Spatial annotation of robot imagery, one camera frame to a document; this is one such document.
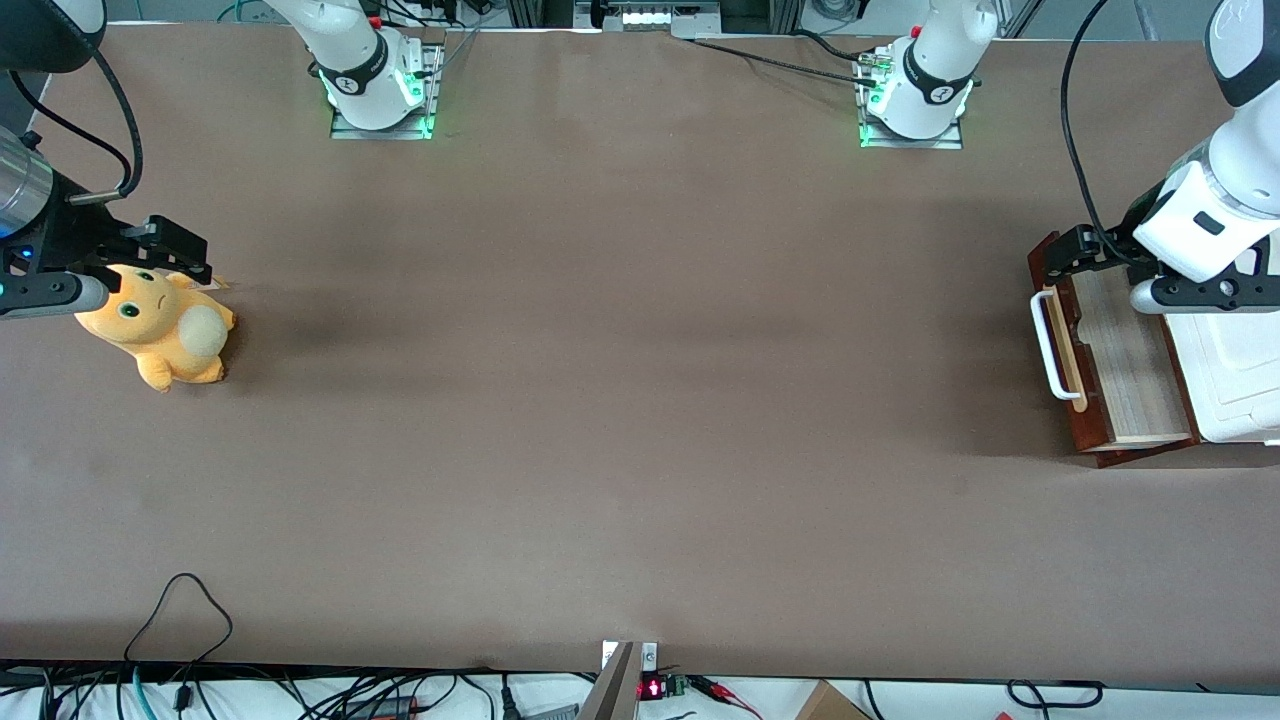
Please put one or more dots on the grey camera post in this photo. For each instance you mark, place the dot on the grey camera post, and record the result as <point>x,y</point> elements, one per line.
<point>612,690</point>

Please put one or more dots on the white drawer cabinet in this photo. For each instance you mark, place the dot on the white drawer cabinet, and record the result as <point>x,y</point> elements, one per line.
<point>1235,370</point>

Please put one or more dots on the orange plush toy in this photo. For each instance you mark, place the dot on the orange plush toy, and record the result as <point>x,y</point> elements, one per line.
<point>165,330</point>

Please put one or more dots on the cardboard box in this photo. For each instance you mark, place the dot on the cardboard box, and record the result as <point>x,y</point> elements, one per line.
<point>830,703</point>

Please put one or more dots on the red clip leads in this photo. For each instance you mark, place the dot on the red clip leads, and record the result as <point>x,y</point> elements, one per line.
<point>728,695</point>

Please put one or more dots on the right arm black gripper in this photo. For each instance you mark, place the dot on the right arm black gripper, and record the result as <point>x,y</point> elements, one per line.
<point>70,237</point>

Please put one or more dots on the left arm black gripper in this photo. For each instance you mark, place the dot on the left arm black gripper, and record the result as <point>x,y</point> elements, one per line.
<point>1128,240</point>

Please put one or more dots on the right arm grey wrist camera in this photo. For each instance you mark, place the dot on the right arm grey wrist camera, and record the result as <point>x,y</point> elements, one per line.
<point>50,295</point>

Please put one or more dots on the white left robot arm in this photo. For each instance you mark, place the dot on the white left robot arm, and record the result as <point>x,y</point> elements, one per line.
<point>930,70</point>

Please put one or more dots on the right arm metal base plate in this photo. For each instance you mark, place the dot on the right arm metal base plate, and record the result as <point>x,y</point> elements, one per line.
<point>385,132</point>

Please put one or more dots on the circuit board with red display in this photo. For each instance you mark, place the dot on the circuit board with red display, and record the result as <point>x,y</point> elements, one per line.
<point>660,687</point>

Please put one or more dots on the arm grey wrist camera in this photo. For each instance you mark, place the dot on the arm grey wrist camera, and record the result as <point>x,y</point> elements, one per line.
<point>50,295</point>
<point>1200,295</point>

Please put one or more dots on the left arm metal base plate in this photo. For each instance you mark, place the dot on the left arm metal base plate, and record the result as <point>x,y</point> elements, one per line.
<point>915,140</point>

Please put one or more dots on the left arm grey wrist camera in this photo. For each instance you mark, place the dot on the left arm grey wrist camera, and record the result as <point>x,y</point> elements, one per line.
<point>1200,295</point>

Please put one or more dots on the white LED light bar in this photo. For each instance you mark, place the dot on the white LED light bar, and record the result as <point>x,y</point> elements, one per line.
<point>645,15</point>

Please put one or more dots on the brown wooden drawer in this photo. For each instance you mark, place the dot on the brown wooden drawer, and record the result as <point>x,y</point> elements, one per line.
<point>1130,360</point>

